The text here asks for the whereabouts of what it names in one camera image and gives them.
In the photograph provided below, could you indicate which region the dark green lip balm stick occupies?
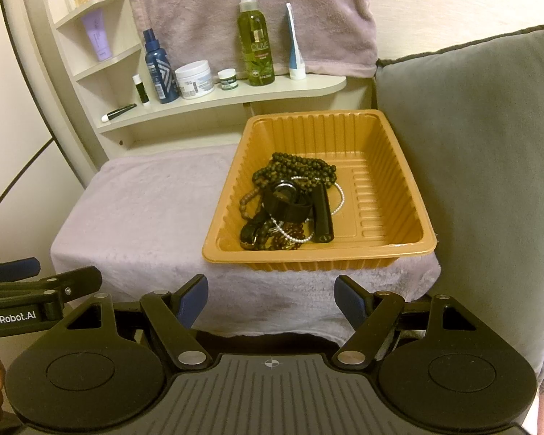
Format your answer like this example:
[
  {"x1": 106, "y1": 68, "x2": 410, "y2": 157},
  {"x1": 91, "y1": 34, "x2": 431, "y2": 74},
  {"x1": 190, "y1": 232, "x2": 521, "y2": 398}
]
[{"x1": 132, "y1": 74, "x2": 151, "y2": 105}]

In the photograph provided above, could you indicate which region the small green white jar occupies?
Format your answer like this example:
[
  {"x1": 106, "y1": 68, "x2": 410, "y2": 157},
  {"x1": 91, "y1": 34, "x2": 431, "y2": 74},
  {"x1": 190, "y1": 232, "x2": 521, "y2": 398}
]
[{"x1": 217, "y1": 68, "x2": 238, "y2": 92}]

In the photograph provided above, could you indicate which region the purple tube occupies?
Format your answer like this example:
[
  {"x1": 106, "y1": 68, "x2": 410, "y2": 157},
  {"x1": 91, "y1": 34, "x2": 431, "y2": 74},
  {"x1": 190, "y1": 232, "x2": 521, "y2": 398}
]
[{"x1": 81, "y1": 8, "x2": 114, "y2": 61}]

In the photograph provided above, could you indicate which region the pale lilac fleece towel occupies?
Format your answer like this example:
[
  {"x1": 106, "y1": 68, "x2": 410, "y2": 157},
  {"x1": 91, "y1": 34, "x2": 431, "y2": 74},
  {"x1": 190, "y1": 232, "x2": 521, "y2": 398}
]
[{"x1": 49, "y1": 144, "x2": 441, "y2": 341}]

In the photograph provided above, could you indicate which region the white and blue tube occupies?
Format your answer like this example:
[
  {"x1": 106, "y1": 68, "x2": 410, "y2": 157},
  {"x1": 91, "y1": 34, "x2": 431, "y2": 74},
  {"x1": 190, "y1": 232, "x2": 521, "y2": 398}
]
[{"x1": 284, "y1": 2, "x2": 306, "y2": 80}]

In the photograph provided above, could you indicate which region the black oblong case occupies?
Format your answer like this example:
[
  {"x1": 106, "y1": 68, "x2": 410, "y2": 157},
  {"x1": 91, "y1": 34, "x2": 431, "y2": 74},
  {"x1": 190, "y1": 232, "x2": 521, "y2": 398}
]
[{"x1": 310, "y1": 185, "x2": 333, "y2": 244}]

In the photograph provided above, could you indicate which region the dark bead necklace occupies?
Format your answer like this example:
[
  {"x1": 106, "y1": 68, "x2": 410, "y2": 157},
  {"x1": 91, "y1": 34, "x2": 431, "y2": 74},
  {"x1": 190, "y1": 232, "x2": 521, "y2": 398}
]
[{"x1": 238, "y1": 151, "x2": 340, "y2": 225}]

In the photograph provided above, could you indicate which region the cream wooden shelf unit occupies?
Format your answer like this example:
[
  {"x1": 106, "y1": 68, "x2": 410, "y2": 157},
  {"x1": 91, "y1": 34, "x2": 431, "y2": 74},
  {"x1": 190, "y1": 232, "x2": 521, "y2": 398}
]
[{"x1": 40, "y1": 0, "x2": 348, "y2": 165}]

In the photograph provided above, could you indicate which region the dark green tube white cap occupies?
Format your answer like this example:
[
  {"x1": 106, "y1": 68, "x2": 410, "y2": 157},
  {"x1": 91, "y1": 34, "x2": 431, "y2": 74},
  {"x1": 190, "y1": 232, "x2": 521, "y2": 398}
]
[{"x1": 100, "y1": 103, "x2": 139, "y2": 123}]

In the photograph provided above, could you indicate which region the grey cushion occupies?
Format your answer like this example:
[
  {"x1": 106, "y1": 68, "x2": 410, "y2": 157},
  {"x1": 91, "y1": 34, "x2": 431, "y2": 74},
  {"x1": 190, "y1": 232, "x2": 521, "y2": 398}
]
[{"x1": 374, "y1": 17, "x2": 544, "y2": 384}]

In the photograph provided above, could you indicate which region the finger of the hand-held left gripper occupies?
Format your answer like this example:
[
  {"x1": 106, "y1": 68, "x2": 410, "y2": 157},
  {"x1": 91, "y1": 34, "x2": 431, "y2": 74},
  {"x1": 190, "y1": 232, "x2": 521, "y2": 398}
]
[
  {"x1": 0, "y1": 266, "x2": 103, "y2": 301},
  {"x1": 0, "y1": 257, "x2": 42, "y2": 284}
]

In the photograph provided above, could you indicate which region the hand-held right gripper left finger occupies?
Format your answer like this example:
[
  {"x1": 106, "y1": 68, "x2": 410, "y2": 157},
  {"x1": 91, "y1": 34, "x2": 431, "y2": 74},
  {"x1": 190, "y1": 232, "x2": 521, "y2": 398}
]
[{"x1": 66, "y1": 274, "x2": 210, "y2": 370}]

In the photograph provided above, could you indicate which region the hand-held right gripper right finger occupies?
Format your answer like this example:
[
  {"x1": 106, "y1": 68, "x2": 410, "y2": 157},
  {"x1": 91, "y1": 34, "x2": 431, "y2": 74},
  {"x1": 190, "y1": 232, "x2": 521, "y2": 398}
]
[{"x1": 333, "y1": 275, "x2": 480, "y2": 370}]

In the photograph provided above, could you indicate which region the olive green spray bottle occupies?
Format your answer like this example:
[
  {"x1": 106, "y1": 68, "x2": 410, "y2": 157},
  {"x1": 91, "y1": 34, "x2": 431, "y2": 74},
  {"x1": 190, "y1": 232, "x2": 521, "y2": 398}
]
[{"x1": 236, "y1": 0, "x2": 276, "y2": 87}]

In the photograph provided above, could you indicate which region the mauve hanging towel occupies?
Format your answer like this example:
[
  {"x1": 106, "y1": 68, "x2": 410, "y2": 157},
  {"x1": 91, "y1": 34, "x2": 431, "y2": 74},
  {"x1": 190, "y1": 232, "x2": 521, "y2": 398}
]
[{"x1": 120, "y1": 0, "x2": 378, "y2": 79}]

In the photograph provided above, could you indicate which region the black smartwatch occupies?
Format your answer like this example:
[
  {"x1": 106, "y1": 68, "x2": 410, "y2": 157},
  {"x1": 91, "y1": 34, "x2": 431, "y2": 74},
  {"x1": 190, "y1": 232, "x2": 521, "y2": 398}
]
[{"x1": 262, "y1": 180, "x2": 314, "y2": 219}]

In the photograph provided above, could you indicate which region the black strap wristwatch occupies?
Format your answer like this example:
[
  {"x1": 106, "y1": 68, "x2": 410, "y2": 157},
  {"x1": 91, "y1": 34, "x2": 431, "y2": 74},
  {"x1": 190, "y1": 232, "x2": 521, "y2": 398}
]
[{"x1": 240, "y1": 219, "x2": 273, "y2": 251}]

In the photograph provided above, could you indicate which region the amber bead bracelet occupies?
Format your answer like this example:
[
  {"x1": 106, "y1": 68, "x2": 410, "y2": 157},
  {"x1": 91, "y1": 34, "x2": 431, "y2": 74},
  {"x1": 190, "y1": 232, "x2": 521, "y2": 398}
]
[{"x1": 272, "y1": 222, "x2": 306, "y2": 250}]

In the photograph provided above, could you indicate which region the orange ribbed plastic tray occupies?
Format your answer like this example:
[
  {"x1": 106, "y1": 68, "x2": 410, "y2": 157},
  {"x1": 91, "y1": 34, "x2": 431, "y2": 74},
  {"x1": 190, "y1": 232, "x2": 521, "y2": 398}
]
[{"x1": 202, "y1": 109, "x2": 438, "y2": 273}]

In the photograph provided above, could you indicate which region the blue spray bottle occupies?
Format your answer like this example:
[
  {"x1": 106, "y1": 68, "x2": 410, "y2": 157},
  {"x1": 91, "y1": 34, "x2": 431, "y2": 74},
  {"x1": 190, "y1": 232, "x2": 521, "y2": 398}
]
[{"x1": 143, "y1": 29, "x2": 180, "y2": 104}]

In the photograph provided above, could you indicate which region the white cream jar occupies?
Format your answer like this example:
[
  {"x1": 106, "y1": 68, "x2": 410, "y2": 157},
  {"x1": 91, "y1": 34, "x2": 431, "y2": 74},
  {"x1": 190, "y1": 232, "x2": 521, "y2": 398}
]
[{"x1": 174, "y1": 60, "x2": 215, "y2": 100}]

